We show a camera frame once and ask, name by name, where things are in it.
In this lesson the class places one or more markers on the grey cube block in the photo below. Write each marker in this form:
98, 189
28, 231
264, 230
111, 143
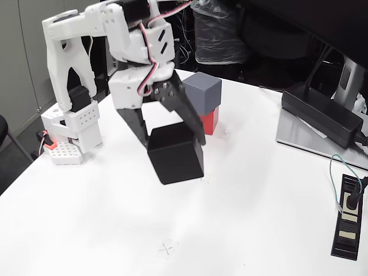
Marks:
208, 92

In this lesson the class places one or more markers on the clear tape with X mark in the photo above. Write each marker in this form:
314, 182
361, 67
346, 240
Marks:
168, 248
225, 134
207, 180

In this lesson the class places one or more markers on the black power adapter brick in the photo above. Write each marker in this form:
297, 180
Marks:
319, 113

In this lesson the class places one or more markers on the black chair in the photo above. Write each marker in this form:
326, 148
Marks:
3, 129

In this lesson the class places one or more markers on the black table outlet strip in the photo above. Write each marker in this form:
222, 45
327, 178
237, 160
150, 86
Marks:
346, 230

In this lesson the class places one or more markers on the black power plug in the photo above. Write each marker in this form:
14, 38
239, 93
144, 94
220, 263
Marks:
352, 199

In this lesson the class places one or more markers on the black cube block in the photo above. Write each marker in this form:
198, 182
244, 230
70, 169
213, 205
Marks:
175, 158

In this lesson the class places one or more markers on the white perforated clamp block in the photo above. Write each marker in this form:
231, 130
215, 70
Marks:
66, 153

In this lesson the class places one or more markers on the red cube block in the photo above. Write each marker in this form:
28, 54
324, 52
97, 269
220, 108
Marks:
210, 123

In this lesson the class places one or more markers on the silver monitor stand base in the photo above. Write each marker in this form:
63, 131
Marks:
293, 132

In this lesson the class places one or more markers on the plastic wrapped bin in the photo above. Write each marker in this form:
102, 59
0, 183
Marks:
218, 34

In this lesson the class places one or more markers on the black monitor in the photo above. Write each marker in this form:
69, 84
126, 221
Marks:
310, 17

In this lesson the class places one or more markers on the silver monitor stand neck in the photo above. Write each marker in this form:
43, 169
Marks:
352, 80

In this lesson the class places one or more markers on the white paper sheet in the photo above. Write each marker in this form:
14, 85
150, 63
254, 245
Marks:
312, 128

